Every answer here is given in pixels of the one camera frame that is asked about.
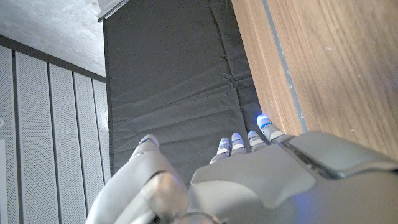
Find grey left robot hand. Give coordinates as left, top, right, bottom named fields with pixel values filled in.
left=86, top=114, right=398, bottom=224

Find black fabric backdrop curtain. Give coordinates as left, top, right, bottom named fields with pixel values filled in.
left=102, top=0, right=269, bottom=187

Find metal backdrop pole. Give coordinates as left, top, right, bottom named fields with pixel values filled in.
left=97, top=0, right=130, bottom=23

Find perforated grey wall panels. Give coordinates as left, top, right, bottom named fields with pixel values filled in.
left=0, top=45, right=112, bottom=224

